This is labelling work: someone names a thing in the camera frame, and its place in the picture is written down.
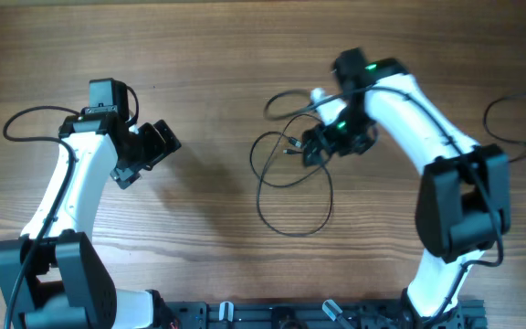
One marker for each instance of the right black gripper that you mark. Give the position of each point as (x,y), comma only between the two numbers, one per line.
(313,149)

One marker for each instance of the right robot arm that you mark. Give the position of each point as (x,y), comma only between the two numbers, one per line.
(463,205)

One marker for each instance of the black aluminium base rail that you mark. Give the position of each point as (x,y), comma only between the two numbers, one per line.
(365,314)

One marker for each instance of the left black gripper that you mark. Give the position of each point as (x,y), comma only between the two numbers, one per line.
(126,173)

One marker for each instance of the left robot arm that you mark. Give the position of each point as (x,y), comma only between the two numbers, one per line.
(51,276)

